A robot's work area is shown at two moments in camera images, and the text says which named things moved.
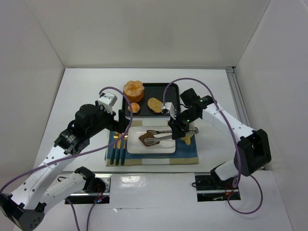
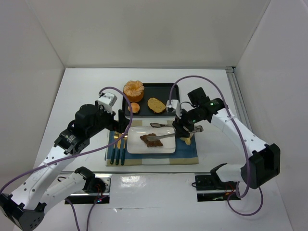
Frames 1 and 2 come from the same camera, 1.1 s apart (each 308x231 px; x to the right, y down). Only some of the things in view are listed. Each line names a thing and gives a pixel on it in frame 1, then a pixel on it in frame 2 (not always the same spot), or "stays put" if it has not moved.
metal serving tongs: [152, 141] -> [196, 128]
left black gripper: [121, 121] stays put
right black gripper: [176, 127] stays put
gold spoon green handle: [123, 151] stays put
